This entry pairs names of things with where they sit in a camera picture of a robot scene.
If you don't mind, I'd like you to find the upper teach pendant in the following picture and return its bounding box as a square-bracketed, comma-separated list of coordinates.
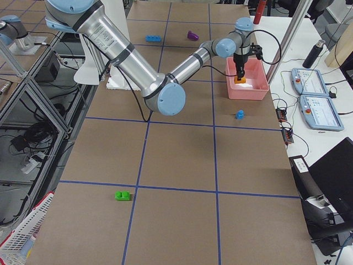
[291, 68, 329, 96]

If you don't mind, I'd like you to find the black water bottle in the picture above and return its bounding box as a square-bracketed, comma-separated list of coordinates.
[302, 39, 325, 68]

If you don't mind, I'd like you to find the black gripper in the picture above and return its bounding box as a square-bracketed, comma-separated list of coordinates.
[233, 51, 248, 81]

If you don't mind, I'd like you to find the pink plastic box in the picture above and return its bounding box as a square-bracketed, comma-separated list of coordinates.
[225, 57, 269, 100]

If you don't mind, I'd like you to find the white plastic basket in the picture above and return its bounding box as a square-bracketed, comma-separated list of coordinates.
[1, 192, 54, 264]

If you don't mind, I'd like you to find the teach pendant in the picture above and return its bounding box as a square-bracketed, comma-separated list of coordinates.
[291, 68, 329, 96]
[299, 94, 344, 131]

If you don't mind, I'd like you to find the orange toy block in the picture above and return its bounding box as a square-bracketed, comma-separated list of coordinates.
[234, 77, 247, 84]

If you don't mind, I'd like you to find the green toy block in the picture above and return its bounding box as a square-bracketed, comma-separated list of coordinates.
[114, 190, 131, 201]

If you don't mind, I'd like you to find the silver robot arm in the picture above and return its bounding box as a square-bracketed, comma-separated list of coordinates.
[45, 1, 253, 116]
[1, 15, 28, 46]

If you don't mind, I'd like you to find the lower teach pendant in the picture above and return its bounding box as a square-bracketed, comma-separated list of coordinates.
[299, 94, 344, 131]

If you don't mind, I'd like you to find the black laptop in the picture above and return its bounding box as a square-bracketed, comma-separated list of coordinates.
[309, 137, 352, 221]

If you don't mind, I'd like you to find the small blue toy block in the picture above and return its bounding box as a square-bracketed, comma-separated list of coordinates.
[235, 110, 245, 120]

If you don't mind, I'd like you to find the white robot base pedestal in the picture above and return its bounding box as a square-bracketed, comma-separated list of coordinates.
[73, 0, 138, 91]

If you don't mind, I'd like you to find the aluminium frame post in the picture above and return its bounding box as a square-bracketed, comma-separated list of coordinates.
[266, 0, 313, 84]

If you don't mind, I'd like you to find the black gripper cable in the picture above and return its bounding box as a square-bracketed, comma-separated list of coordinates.
[242, 29, 282, 66]

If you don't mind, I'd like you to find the long blue toy block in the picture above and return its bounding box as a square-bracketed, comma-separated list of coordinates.
[145, 35, 162, 43]

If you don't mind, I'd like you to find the red cylinder bottle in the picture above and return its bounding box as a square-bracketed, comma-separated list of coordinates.
[253, 0, 267, 25]

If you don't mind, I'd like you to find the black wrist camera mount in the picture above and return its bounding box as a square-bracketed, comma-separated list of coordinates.
[249, 43, 263, 60]

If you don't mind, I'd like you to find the purple toy block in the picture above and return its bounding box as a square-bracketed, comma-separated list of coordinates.
[187, 30, 199, 41]

